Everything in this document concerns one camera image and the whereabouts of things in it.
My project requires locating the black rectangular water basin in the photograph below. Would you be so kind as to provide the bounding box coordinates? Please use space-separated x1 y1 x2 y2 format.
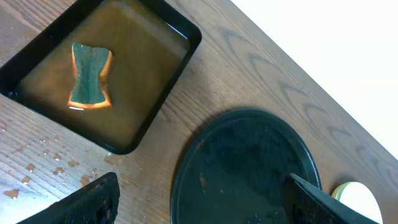
1 1 201 154

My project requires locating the green plate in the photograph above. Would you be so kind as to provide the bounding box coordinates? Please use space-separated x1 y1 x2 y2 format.
331 182 383 224

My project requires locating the round black tray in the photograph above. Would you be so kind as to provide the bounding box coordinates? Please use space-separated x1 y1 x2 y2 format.
170 109 322 224

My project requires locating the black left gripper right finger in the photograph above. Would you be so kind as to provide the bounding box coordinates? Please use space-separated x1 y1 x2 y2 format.
282 174 376 224

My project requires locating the orange green sponge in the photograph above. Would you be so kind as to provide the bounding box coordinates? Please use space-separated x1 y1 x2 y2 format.
68 42 113 110

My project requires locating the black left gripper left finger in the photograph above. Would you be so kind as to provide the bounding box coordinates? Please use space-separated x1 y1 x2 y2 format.
19 172 120 224

